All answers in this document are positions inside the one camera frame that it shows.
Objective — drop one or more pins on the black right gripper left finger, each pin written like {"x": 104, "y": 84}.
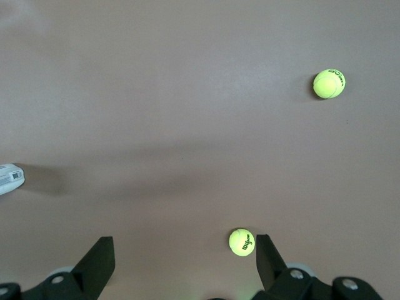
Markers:
{"x": 93, "y": 268}

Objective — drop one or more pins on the white blue tennis ball can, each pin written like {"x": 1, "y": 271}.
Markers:
{"x": 9, "y": 181}

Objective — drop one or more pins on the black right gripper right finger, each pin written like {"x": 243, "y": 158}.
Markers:
{"x": 272, "y": 265}

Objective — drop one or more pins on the yellow-green tennis ball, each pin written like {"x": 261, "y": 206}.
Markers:
{"x": 328, "y": 83}
{"x": 242, "y": 242}

